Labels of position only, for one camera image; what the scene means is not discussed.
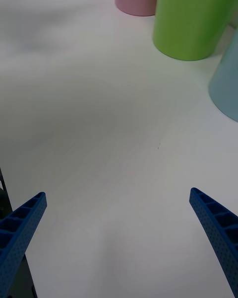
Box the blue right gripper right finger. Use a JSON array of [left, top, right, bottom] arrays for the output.
[[189, 187, 238, 298]]

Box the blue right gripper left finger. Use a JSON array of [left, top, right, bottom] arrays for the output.
[[0, 191, 48, 298]]

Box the pale blue plastic bin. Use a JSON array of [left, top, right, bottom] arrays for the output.
[[208, 28, 238, 123]]

